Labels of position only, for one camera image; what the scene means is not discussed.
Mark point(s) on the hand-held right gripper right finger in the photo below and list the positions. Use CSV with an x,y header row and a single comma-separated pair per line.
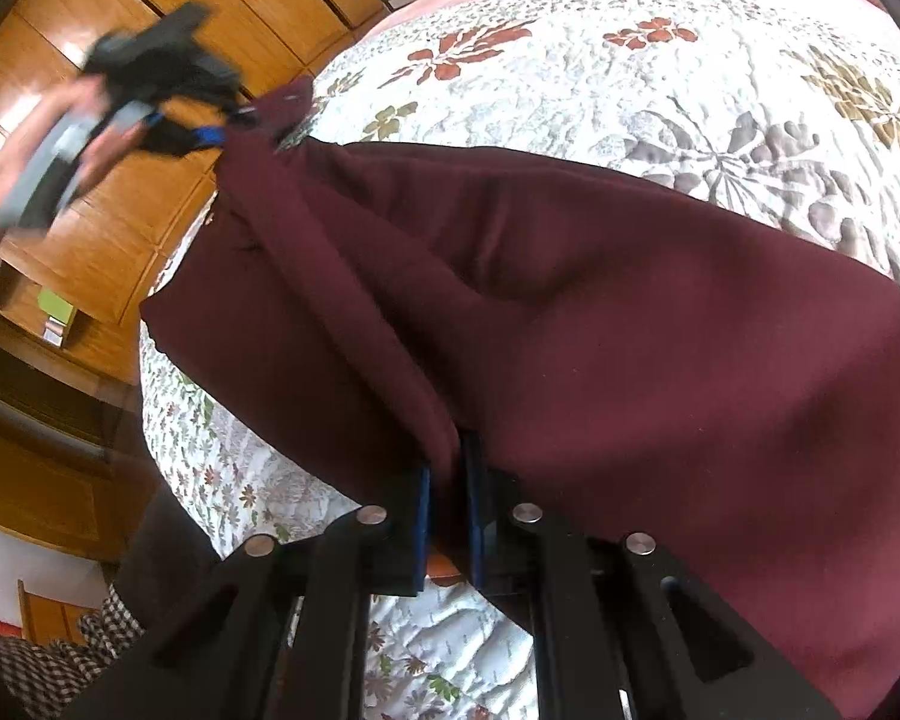
x,y
474,517

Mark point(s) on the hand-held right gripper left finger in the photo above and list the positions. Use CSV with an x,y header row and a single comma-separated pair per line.
x,y
422,532

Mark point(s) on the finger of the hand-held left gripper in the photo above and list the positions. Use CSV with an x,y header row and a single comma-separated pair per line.
x,y
195,139

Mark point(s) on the maroon pants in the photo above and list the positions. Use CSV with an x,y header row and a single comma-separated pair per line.
x,y
570,330

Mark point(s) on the person's left hand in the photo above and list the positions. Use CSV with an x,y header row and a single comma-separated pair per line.
x,y
15,157

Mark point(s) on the wooden wardrobe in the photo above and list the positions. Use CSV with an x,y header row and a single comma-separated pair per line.
x,y
120,202

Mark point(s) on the green box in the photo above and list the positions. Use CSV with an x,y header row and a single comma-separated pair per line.
x,y
54,309

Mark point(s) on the wooden desk shelf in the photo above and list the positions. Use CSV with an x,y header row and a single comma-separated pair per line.
x,y
37,420

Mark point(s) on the small wooden cabinet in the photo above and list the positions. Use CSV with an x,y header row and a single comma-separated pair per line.
x,y
56,615

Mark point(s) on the person's checkered clothing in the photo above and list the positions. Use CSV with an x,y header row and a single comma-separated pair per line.
x,y
67,660

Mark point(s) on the white floral quilt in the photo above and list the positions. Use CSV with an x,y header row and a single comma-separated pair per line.
x,y
645,82

